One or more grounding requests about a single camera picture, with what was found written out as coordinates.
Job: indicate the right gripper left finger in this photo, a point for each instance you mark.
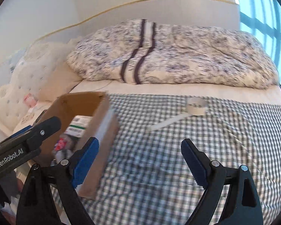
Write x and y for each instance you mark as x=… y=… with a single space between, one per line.
x=36 y=204

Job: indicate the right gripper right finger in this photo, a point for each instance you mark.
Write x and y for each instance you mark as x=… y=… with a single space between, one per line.
x=242 y=205

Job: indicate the white tape roll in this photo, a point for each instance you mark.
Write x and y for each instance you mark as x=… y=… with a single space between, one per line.
x=195 y=106

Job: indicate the clear cotton swab jar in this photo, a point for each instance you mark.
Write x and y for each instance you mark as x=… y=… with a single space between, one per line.
x=61 y=145

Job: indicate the green white medicine box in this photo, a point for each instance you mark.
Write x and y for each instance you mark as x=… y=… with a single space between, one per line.
x=78 y=125

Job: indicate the pink small box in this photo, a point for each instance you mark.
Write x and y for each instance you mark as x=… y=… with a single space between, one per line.
x=30 y=100

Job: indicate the brown cardboard box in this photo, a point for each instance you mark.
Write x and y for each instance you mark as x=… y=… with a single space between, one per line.
x=103 y=126

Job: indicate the white tufted headboard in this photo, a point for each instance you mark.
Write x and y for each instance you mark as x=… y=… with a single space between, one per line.
x=41 y=72

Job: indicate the floral patterned duvet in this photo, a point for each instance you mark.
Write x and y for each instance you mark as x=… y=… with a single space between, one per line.
x=139 y=51

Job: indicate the blue window curtain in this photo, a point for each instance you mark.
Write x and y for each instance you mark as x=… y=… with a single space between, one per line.
x=262 y=18

